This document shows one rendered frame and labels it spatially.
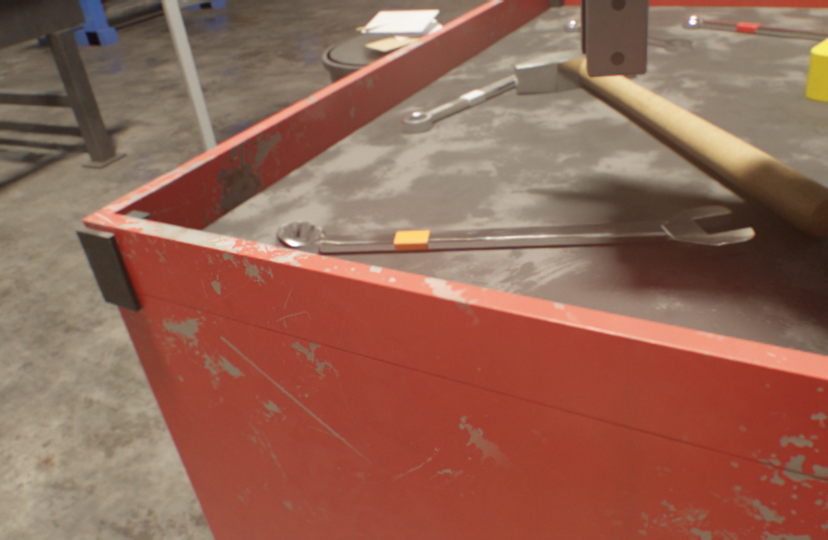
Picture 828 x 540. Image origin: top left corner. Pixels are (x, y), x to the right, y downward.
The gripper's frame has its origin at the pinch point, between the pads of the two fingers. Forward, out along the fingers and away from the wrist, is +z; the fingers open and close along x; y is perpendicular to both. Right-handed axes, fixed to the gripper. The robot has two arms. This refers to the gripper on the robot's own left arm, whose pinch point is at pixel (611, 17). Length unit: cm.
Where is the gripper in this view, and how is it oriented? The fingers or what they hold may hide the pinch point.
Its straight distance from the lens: 36.1
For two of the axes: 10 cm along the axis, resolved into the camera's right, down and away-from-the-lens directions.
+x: -1.1, 5.2, -8.5
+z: 1.1, 8.5, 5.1
